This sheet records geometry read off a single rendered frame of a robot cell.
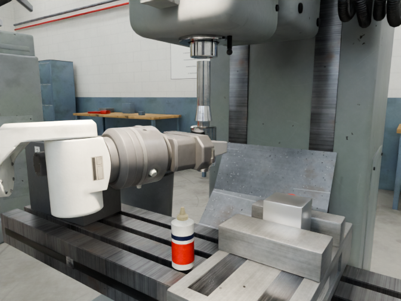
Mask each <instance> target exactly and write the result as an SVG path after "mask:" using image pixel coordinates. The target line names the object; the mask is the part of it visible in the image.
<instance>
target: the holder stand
mask: <svg viewBox="0 0 401 301"><path fill-rule="evenodd" d="M42 151H45V149H44V141H35V142H30V143H29V144H28V145H27V146H26V147H25V152H26V164H27V176H28V182H29V195H30V206H31V209H33V210H36V211H39V212H41V213H45V214H48V215H50V216H53V215H52V214H51V206H50V195H49V188H48V177H47V176H41V177H38V176H37V175H36V173H35V169H34V166H33V154H34V153H35V152H42ZM102 192H103V208H102V209H101V210H100V211H98V212H96V213H93V214H89V215H87V216H81V217H73V218H59V217H58V218H59V219H63V220H66V221H68V222H72V223H75V224H77V225H81V226H86V225H89V224H91V223H93V222H96V221H98V220H101V219H103V218H105V217H108V216H110V215H113V214H115V213H118V212H120V211H121V190H120V189H114V188H112V187H111V186H109V185H108V187H107V189H106V190H103V191H102ZM54 217H55V216H54Z"/></svg>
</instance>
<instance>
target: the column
mask: <svg viewBox="0 0 401 301"><path fill-rule="evenodd" d="M374 1H375V0H373V3H372V18H371V24H370V25H369V26H368V27H367V28H361V27H360V26H359V23H358V20H357V14H356V13H355V15H354V17H353V18H352V19H351V20H350V21H348V22H343V21H341V20H340V19H339V16H338V0H320V12H319V18H320V26H319V29H318V32H317V34H316V35H315V36H314V37H312V38H310V39H299V40H293V41H281V42H269V43H263V44H251V45H239V46H232V49H231V50H232V51H233V52H232V54H231V55H227V53H226V52H227V50H228V49H227V46H223V45H219V46H218V57H217V58H214V59H210V61H211V98H210V99H211V102H210V107H211V115H212V121H210V125H214V126H216V128H217V141H225V142H227V143H229V142H230V143H240V144H247V145H260V146H272V147H279V148H292V149H304V150H311V151H324V152H337V158H336V162H335V169H334V176H333V180H332V187H331V194H330V198H329V205H328V211H327V213H329V214H335V215H339V216H344V217H345V218H346V222H349V223H352V224H353V232H352V239H351V253H350V258H349V260H348V263H347V265H349V266H354V267H356V268H361V269H364V270H367V271H370V268H371V257H372V246H373V239H374V227H375V216H376V210H377V198H378V187H379V180H380V168H381V157H382V155H383V153H382V151H383V139H384V127H385V116H386V110H387V98H388V86H389V80H390V68H391V57H392V51H393V39H394V27H391V26H390V25H389V23H388V21H387V14H386V15H385V17H384V19H382V20H381V21H376V20H374V18H373V10H374Z"/></svg>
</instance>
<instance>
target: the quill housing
mask: <svg viewBox="0 0 401 301"><path fill-rule="evenodd" d="M278 11H279V5H278V0H180V3H179V5H176V6H173V7H167V8H161V9H158V8H155V7H152V6H149V5H144V4H142V3H141V2H140V0H129V21H130V25H131V27H132V29H133V31H134V32H135V33H136V34H138V35H139V36H141V37H144V38H148V39H153V40H157V41H162V42H167V43H170V44H175V45H180V46H184V47H189V48H190V46H188V45H183V44H180V43H179V41H178V39H179V37H181V36H186V35H196V34H212V35H222V36H226V37H227V36H229V35H231V36H232V44H240V43H246V42H258V41H264V40H267V39H269V38H270V37H271V36H272V35H273V34H274V32H275V30H276V28H277V13H278Z"/></svg>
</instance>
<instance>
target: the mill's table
mask: <svg viewBox="0 0 401 301"><path fill-rule="evenodd" d="M174 219H176V218H174V217H170V216H166V215H163V214H159V213H155V212H152V211H148V210H144V209H141V208H137V207H133V206H130V205H126V204H122V203H121V211H120V212H118V213H115V214H113V215H110V216H108V217H105V218H103V219H101V220H98V221H96V222H93V223H91V224H89V225H86V226H81V225H77V224H75V223H72V222H68V221H66V220H63V219H59V218H57V217H54V216H50V215H48V214H45V213H41V212H39V211H36V210H33V209H31V206H30V205H28V206H25V207H24V211H23V210H20V209H18V208H17V209H14V210H10V211H6V212H4V213H1V224H2V234H3V240H4V242H5V243H7V244H9V245H10V246H12V247H14V248H16V249H18V250H20V251H22V252H24V253H26V254H28V255H29V256H31V257H33V258H35V259H37V260H39V261H40V262H42V263H44V264H46V265H48V266H50V267H52V268H54V269H56V270H58V271H59V272H61V273H63V274H65V275H67V276H68V277H71V278H73V279H74V280H77V281H78V282H80V283H82V284H84V285H86V286H87V287H89V288H91V289H93V290H95V291H97V292H99V293H101V294H103V295H105V296H106V297H108V298H110V299H112V300H114V301H167V299H166V292H167V289H169V288H170V287H171V286H172V285H174V284H175V283H176V282H178V281H179V280H180V279H182V278H183V277H184V276H186V275H187V274H188V273H189V272H191V271H192V270H194V269H195V268H196V267H198V266H199V265H200V264H201V263H203V262H204V261H206V260H207V259H208V258H209V257H211V256H212V255H213V254H215V253H216V252H217V251H218V250H219V249H218V229H214V228H210V227H207V226H203V225H199V224H196V223H194V233H195V235H194V239H195V259H194V263H195V264H194V266H193V267H192V268H191V269H189V270H186V271H179V270H176V269H175V268H173V267H172V248H171V222H172V220H174ZM331 301H401V279H397V278H393V277H389V276H386V275H382V274H378V273H375V272H371V271H367V270H364V269H361V268H356V267H354V266H349V265H346V268H345V270H344V272H343V274H342V276H341V278H340V281H339V283H338V285H337V287H336V289H335V292H334V294H333V296H332V299H331Z"/></svg>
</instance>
